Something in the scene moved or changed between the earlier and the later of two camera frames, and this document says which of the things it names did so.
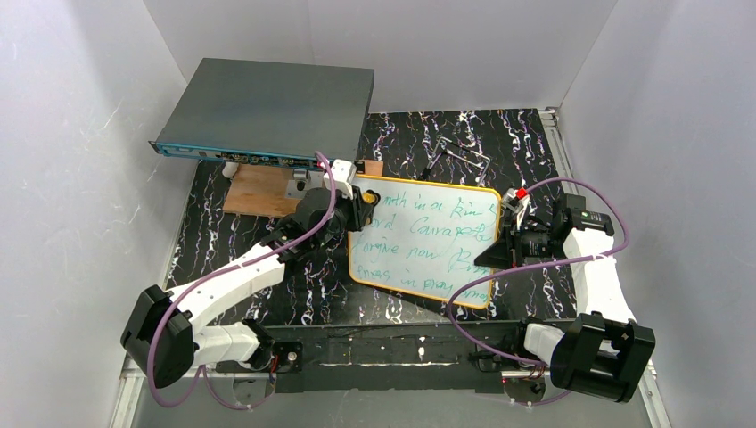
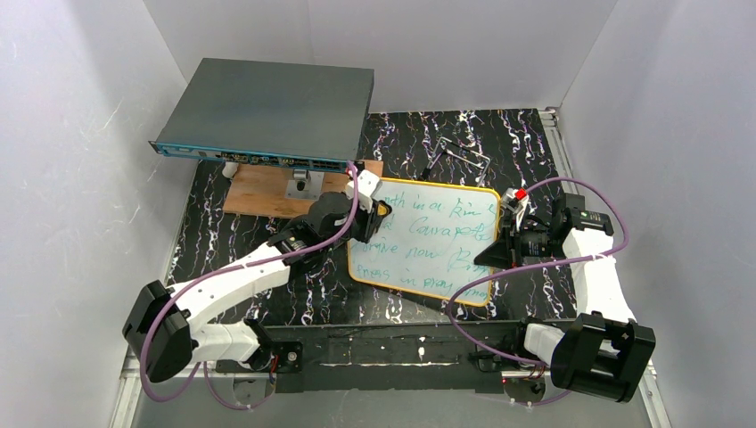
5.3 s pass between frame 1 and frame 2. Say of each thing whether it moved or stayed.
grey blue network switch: stayed
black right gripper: stayed
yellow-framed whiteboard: stayed
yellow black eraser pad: moved
